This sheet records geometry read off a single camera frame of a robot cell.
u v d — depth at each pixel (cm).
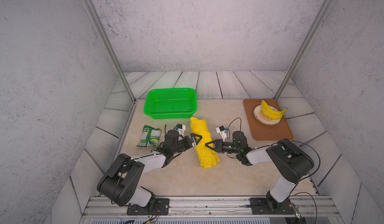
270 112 105
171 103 116
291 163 48
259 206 74
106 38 87
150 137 96
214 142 81
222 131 83
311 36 85
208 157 77
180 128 82
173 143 70
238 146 72
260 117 108
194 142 77
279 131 103
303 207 74
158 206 73
